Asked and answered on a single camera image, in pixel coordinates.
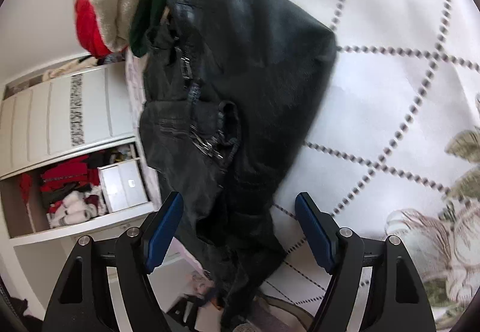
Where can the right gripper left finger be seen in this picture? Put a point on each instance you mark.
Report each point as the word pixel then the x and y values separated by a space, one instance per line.
pixel 81 299

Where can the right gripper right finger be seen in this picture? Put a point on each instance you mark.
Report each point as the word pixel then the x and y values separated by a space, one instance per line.
pixel 396 301

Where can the black leather jacket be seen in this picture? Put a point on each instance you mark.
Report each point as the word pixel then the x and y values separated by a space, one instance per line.
pixel 232 88

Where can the white drawer unit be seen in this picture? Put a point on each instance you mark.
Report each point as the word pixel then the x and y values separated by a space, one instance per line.
pixel 122 186

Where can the white wardrobe with shelves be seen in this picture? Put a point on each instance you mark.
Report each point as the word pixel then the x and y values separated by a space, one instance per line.
pixel 32 252

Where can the floral quilted bedspread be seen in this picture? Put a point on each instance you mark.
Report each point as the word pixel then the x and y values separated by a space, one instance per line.
pixel 394 149

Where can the white wardrobe sliding door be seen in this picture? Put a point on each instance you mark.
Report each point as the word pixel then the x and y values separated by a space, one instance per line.
pixel 57 118

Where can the red garment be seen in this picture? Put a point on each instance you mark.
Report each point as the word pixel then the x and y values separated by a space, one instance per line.
pixel 87 30

